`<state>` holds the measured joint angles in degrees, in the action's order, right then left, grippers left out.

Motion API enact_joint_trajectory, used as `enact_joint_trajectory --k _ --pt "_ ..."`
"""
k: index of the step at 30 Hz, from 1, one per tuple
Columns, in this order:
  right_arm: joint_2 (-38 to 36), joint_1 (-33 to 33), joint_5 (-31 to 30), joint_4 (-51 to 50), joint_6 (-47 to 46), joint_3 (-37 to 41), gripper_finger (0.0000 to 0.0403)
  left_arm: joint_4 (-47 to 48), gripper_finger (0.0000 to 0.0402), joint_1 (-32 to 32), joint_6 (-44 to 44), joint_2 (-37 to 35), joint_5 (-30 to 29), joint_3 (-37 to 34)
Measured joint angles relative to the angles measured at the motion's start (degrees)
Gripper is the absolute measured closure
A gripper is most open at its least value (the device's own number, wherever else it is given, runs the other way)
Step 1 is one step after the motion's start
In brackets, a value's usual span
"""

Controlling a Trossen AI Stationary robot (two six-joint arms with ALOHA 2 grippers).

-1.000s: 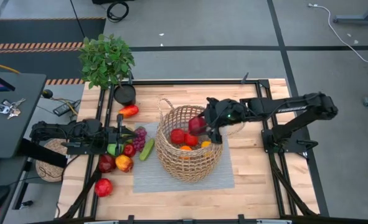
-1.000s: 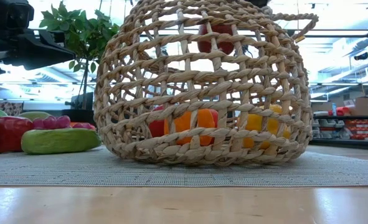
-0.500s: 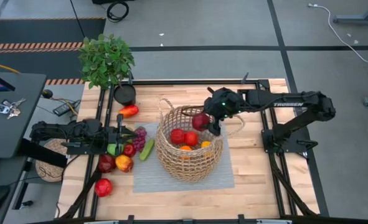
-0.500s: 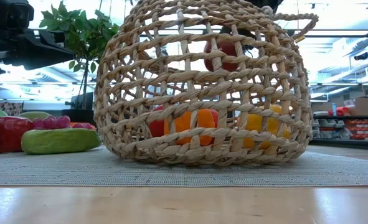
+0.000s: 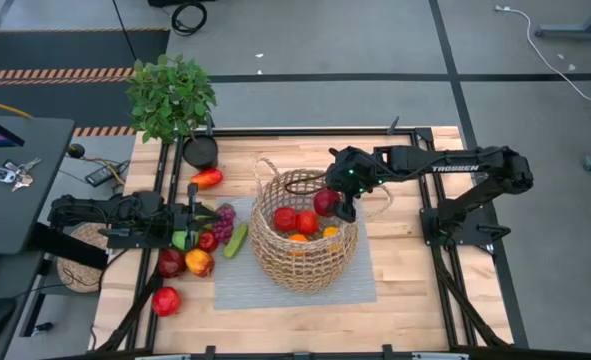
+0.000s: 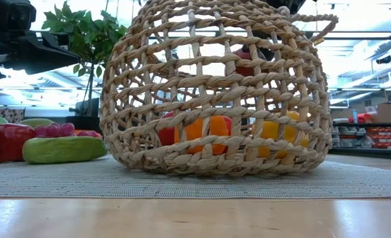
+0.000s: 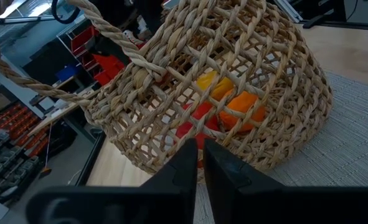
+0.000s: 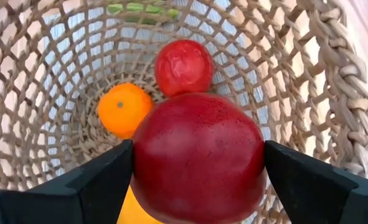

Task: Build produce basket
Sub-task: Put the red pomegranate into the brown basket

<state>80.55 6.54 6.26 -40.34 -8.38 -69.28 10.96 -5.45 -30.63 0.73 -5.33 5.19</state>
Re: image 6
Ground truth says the red bell pepper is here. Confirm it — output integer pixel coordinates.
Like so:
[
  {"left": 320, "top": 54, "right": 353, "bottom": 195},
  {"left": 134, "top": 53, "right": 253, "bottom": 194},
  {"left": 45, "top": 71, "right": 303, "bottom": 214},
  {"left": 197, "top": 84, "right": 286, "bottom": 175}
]
[{"left": 157, "top": 112, "right": 177, "bottom": 147}]

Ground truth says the green potted plant, black pot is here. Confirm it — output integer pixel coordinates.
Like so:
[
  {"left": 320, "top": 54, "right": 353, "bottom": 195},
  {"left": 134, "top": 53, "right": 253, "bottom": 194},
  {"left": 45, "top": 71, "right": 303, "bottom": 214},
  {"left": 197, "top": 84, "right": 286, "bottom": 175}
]
[{"left": 41, "top": 1, "right": 129, "bottom": 133}]

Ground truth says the orange bell pepper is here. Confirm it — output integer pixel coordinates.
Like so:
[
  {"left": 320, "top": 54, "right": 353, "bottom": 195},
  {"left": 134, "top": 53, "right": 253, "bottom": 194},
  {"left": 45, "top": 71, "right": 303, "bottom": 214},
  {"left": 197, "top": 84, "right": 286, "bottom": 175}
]
[{"left": 173, "top": 114, "right": 231, "bottom": 156}]

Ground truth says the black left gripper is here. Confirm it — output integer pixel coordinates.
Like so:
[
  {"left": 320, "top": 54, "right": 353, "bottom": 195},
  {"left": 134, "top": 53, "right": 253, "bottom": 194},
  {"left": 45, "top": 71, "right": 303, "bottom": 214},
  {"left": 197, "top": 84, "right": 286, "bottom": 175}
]
[{"left": 0, "top": 32, "right": 81, "bottom": 76}]

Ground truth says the green pear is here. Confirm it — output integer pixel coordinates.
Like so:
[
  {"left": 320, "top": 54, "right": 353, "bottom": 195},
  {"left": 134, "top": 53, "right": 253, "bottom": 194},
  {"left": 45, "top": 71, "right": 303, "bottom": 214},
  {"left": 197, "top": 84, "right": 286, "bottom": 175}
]
[{"left": 19, "top": 118, "right": 56, "bottom": 129}]

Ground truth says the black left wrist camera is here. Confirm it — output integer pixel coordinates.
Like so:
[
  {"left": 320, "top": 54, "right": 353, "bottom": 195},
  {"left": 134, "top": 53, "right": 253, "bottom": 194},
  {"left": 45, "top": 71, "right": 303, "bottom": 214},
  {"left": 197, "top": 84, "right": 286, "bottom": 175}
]
[{"left": 3, "top": 1, "right": 38, "bottom": 33}]

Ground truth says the red background item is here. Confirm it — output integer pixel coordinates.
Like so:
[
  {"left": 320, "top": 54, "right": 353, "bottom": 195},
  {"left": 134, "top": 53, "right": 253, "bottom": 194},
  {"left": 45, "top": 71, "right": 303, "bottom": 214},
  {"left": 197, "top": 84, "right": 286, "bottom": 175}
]
[{"left": 356, "top": 113, "right": 374, "bottom": 124}]

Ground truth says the black equipment box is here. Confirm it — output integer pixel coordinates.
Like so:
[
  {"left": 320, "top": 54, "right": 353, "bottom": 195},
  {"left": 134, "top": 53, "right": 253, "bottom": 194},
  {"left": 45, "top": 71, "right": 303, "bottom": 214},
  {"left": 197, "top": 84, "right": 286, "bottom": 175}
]
[{"left": 68, "top": 97, "right": 100, "bottom": 117}]

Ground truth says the shelf rack with orange bins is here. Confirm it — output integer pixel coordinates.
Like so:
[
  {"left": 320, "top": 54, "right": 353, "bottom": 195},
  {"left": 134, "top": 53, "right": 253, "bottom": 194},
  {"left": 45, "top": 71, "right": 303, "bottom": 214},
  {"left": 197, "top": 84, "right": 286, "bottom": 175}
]
[{"left": 332, "top": 122, "right": 391, "bottom": 150}]

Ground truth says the red pomegranate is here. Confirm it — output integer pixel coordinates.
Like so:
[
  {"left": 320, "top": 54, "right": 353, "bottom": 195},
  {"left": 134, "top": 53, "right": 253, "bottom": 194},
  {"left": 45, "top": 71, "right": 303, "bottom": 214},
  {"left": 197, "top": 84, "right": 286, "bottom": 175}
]
[{"left": 232, "top": 48, "right": 271, "bottom": 78}]

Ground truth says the red tomato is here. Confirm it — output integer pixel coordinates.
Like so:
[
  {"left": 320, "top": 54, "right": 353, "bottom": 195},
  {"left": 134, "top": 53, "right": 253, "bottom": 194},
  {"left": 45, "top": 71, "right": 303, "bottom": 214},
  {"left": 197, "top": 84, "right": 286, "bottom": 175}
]
[{"left": 220, "top": 115, "right": 233, "bottom": 135}]

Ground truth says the grey woven placemat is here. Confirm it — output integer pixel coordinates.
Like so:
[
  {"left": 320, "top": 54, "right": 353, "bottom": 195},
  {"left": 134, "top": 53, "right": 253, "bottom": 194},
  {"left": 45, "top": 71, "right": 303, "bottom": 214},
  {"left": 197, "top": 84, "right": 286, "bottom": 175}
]
[{"left": 0, "top": 152, "right": 391, "bottom": 199}]

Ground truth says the small red apple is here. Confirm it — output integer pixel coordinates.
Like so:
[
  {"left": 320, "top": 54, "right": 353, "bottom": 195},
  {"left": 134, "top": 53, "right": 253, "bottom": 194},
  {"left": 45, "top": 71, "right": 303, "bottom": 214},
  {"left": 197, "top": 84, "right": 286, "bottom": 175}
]
[{"left": 0, "top": 123, "right": 36, "bottom": 163}]

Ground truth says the black overhead frame beam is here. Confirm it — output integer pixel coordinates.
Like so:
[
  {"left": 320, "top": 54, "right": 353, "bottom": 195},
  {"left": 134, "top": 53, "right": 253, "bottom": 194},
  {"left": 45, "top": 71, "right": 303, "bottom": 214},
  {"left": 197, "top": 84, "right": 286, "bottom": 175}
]
[{"left": 32, "top": 29, "right": 391, "bottom": 41}]

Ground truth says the yellow bell pepper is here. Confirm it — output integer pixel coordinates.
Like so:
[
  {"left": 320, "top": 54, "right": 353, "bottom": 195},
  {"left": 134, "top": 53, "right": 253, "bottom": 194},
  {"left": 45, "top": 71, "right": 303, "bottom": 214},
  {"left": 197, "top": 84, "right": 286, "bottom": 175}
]
[{"left": 256, "top": 110, "right": 310, "bottom": 159}]

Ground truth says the woven straw basket with handles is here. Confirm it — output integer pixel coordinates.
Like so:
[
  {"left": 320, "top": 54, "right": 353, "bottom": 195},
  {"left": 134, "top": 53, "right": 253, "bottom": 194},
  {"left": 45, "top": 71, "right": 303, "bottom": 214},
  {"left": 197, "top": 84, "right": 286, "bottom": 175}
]
[{"left": 99, "top": 0, "right": 340, "bottom": 177}]

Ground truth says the red and orange mango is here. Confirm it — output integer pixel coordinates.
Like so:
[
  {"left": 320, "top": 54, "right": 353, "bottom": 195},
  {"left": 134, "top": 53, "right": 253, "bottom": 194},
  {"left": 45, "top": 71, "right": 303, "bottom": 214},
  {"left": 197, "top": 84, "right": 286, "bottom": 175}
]
[{"left": 73, "top": 129, "right": 103, "bottom": 139}]

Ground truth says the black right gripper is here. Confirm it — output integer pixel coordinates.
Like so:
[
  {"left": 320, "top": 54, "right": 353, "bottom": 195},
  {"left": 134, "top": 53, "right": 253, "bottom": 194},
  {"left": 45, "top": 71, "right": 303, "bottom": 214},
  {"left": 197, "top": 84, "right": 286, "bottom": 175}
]
[{"left": 238, "top": 30, "right": 276, "bottom": 62}]

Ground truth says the purple grape bunch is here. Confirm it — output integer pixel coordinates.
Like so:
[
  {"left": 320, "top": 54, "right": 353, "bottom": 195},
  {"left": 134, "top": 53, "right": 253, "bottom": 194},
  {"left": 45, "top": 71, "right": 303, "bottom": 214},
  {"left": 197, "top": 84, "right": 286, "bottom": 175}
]
[{"left": 33, "top": 122, "right": 76, "bottom": 139}]

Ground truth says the green cucumber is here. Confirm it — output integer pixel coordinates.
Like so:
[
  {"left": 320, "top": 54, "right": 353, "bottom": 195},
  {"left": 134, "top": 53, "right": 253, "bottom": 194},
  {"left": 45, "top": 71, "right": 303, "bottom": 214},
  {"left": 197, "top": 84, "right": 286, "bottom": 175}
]
[{"left": 22, "top": 136, "right": 109, "bottom": 165}]

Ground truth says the patterned box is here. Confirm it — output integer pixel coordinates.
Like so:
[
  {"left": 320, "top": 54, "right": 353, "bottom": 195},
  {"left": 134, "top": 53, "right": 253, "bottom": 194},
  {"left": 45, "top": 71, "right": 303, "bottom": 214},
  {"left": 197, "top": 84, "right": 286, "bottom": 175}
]
[{"left": 0, "top": 107, "right": 26, "bottom": 124}]

